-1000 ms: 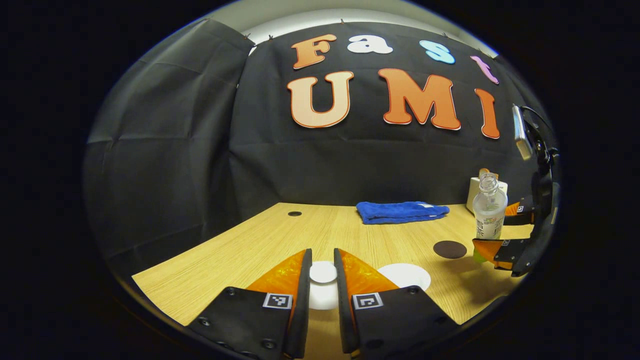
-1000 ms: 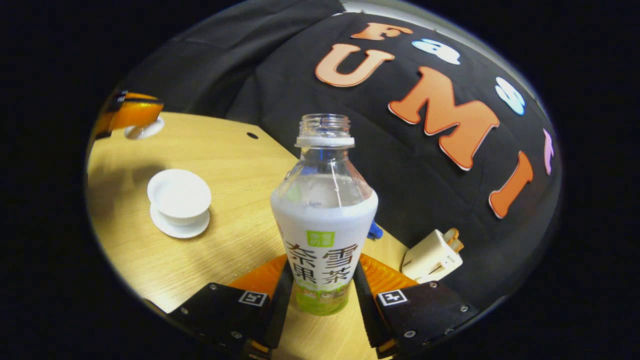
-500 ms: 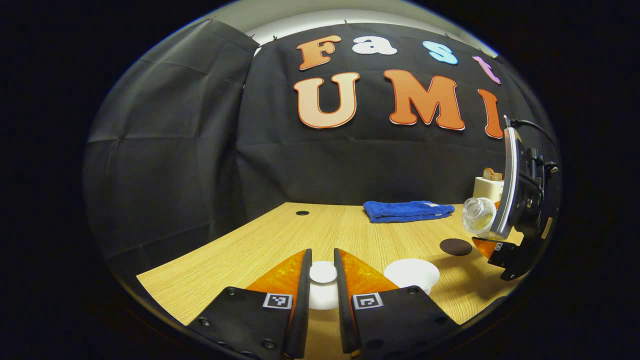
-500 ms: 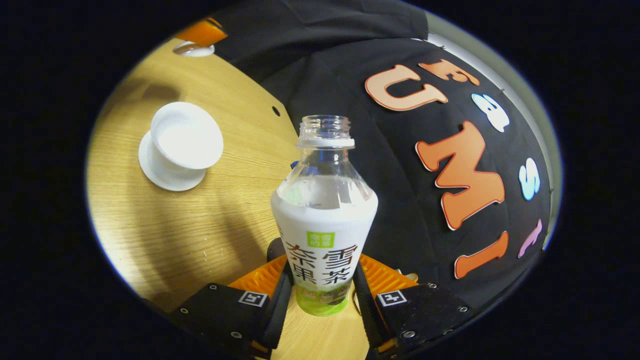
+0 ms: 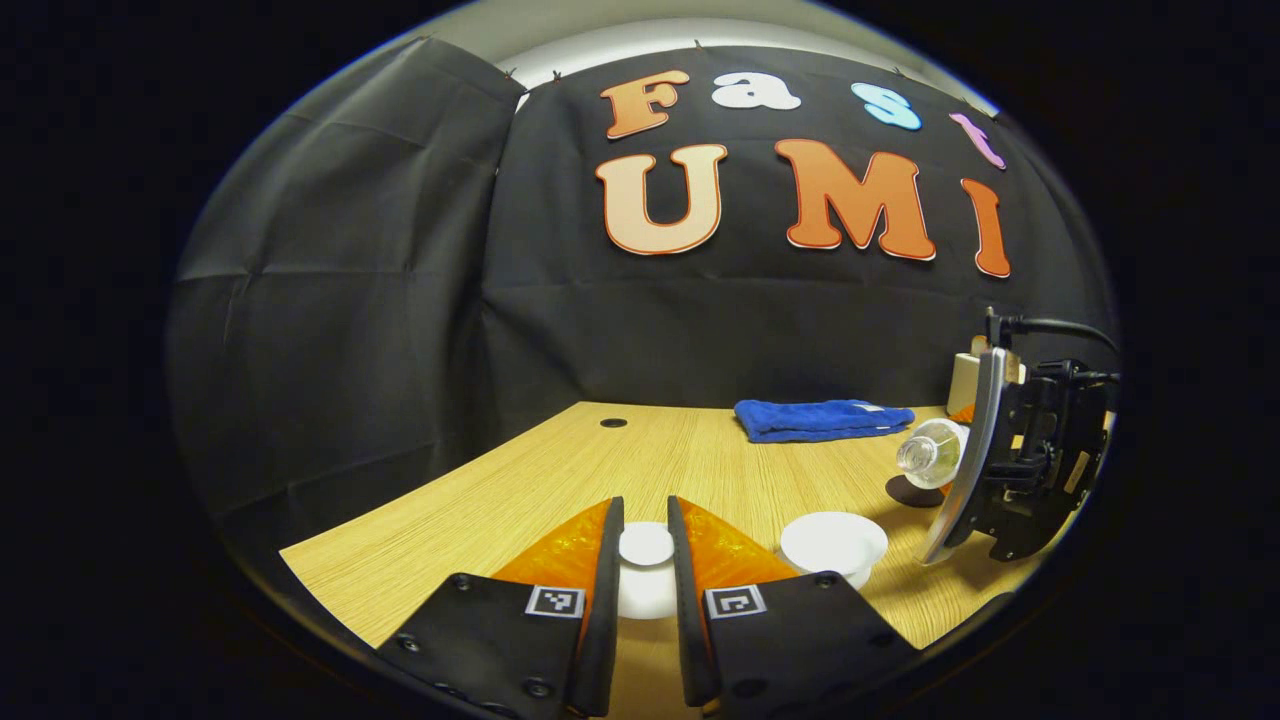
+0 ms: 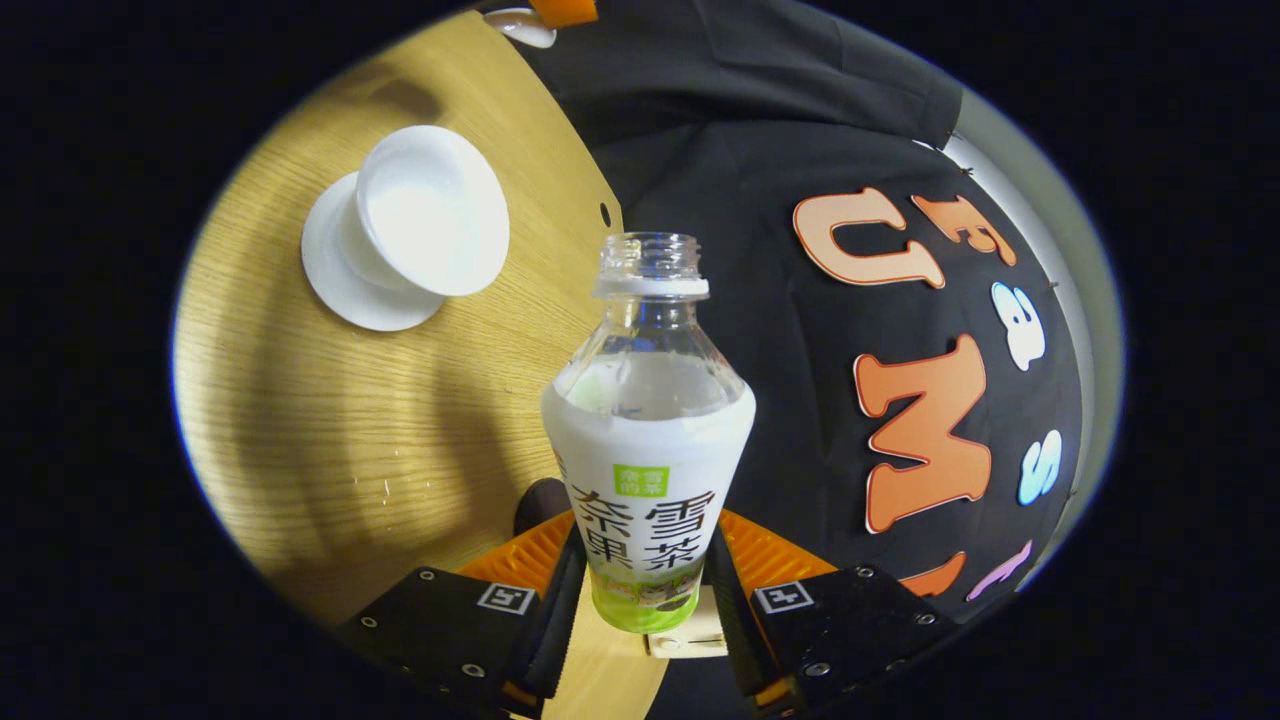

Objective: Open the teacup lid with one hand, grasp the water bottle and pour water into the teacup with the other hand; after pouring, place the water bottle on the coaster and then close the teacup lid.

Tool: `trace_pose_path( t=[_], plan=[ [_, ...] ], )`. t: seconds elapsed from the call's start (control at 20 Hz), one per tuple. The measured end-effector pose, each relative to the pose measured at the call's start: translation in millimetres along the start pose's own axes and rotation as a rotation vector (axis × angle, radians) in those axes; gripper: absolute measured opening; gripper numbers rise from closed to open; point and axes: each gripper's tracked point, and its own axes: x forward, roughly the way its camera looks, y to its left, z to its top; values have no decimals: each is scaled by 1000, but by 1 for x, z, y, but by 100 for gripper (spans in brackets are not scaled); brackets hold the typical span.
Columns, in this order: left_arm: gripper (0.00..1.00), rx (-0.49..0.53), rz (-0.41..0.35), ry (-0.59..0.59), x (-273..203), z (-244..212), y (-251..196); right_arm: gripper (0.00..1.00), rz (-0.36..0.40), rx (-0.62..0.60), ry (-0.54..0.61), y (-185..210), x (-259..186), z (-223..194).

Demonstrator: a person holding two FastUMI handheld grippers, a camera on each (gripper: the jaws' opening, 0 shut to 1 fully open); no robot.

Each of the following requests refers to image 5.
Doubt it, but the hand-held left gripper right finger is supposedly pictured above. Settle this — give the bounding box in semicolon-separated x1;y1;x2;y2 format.
667;494;921;713

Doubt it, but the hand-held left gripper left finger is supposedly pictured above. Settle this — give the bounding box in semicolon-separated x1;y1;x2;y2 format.
378;495;626;720

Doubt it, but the clear water bottle green label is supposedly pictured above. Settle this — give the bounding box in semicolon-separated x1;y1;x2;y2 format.
896;418;971;491

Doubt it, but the white teacup lid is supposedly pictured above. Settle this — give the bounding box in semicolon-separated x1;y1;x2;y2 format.
617;521;681;621

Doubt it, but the dark round coaster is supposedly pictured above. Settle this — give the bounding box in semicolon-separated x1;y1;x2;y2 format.
885;473;949;508

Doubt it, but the white teacup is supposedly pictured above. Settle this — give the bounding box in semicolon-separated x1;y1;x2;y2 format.
779;511;890;591

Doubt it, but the white toaster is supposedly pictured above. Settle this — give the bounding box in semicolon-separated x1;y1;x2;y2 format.
945;340;993;417

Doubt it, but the blue folded towel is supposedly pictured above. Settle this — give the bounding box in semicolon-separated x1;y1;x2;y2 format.
733;398;916;445

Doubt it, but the black backdrop cloth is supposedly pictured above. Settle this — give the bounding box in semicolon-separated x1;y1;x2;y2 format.
165;38;1119;561

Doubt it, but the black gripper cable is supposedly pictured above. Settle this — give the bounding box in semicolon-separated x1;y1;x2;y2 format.
985;305;1121;356

